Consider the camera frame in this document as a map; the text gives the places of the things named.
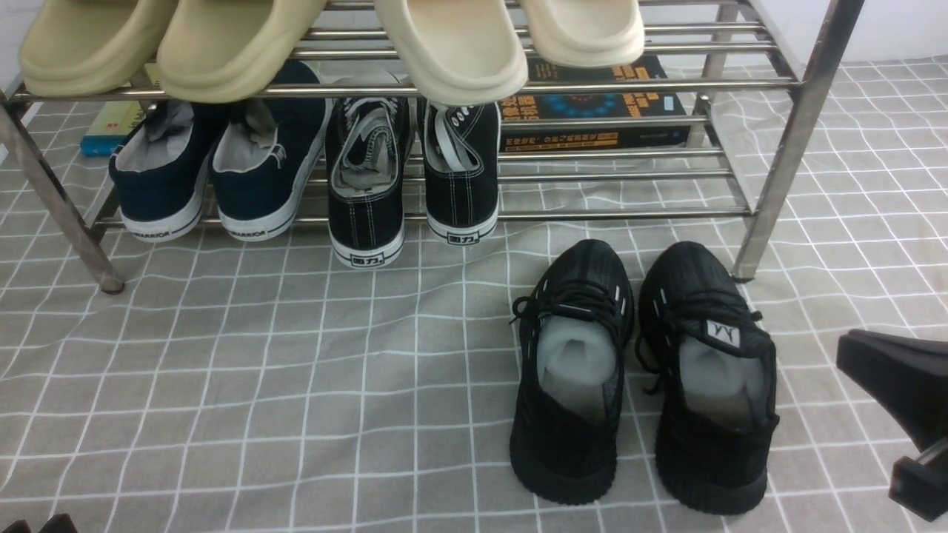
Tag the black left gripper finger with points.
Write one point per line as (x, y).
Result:
(58, 523)

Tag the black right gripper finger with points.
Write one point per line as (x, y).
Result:
(906, 376)

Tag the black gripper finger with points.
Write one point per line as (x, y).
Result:
(919, 484)

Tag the black knit sneaker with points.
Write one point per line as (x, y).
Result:
(573, 331)
(717, 370)

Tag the metal shoe rack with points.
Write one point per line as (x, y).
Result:
(739, 27)

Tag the grey checked tablecloth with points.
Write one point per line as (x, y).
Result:
(265, 387)

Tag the navy canvas shoe left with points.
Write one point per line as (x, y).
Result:
(159, 171)

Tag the navy canvas shoe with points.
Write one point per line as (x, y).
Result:
(159, 171)
(263, 161)

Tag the black book with orange text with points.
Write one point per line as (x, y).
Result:
(592, 111)

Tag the yellow and blue book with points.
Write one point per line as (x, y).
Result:
(115, 121)

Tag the navy canvas shoe right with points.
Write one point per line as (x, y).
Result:
(263, 161)

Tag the beige slipper far left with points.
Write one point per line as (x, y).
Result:
(90, 47)

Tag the beige slipper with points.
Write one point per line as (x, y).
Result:
(224, 51)
(90, 47)

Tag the cream slipper right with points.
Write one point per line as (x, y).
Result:
(586, 34)

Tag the cream slipper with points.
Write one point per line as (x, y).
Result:
(586, 34)
(457, 53)

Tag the black canvas sneaker left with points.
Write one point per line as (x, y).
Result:
(368, 142)

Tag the black canvas sneaker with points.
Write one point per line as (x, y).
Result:
(460, 146)
(368, 142)

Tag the black canvas sneaker right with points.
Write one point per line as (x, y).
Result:
(460, 146)

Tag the cream slipper centre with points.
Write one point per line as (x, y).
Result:
(457, 53)

